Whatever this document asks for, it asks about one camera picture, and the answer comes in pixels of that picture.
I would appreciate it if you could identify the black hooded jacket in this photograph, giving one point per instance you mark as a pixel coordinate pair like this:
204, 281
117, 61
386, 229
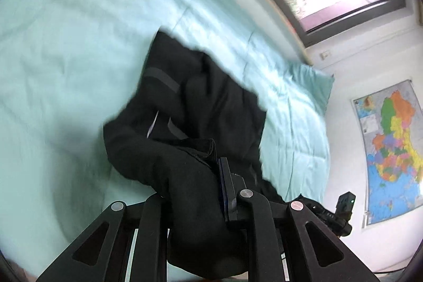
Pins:
198, 103

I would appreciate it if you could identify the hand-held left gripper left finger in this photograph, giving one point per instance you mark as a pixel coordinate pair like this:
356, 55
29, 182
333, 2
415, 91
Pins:
152, 229

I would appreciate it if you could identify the colourful wall map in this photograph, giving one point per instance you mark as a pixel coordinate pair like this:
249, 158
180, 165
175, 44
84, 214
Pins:
393, 150

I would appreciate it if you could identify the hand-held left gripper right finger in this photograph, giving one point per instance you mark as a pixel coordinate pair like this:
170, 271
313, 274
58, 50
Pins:
225, 189

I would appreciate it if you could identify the teal quilt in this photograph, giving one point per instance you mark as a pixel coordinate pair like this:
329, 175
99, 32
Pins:
82, 37

